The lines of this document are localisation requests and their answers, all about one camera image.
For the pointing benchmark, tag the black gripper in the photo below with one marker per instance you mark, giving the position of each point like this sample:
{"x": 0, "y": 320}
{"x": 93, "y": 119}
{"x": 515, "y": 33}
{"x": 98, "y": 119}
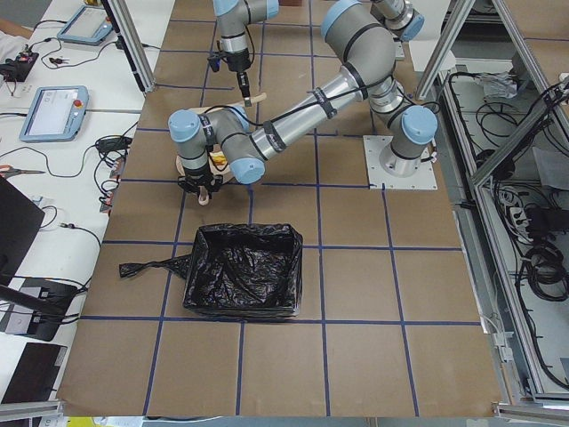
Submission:
{"x": 236, "y": 61}
{"x": 198, "y": 178}

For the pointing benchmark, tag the white plastic dustpan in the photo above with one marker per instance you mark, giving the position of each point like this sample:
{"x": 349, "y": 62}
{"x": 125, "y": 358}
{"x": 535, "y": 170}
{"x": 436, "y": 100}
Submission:
{"x": 195, "y": 135}

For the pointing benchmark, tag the yellow bread piece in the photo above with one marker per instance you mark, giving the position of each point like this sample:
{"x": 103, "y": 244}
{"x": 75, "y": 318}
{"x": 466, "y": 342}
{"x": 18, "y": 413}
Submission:
{"x": 219, "y": 161}

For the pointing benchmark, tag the black bag lined bin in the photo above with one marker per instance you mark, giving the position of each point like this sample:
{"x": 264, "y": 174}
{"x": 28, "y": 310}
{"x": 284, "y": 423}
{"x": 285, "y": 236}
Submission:
{"x": 238, "y": 271}

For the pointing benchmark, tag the far teach pendant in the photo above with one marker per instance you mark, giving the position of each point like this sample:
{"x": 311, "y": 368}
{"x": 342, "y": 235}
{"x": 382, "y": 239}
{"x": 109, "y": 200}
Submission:
{"x": 90, "y": 25}

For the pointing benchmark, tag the teach pendant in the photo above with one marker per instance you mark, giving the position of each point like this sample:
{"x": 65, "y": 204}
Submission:
{"x": 90, "y": 25}
{"x": 56, "y": 114}

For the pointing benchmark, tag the near teach pendant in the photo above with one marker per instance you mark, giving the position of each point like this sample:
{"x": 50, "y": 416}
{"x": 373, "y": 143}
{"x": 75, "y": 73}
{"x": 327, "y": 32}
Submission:
{"x": 56, "y": 114}

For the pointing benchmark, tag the black monitor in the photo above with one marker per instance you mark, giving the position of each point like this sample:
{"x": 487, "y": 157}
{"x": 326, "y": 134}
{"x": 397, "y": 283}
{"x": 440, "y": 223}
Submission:
{"x": 20, "y": 221}

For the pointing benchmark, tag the black electronics box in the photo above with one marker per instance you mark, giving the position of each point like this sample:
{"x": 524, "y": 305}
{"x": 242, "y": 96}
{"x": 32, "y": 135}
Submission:
{"x": 17, "y": 70}

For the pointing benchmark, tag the aluminium frame post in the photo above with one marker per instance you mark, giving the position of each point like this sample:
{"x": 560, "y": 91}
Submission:
{"x": 127, "y": 35}

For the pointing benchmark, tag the orange handled scissors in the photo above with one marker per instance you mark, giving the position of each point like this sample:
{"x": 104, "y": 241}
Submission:
{"x": 8, "y": 171}

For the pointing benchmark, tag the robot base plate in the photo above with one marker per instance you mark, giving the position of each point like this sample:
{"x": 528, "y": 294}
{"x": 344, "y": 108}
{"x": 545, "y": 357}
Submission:
{"x": 385, "y": 170}

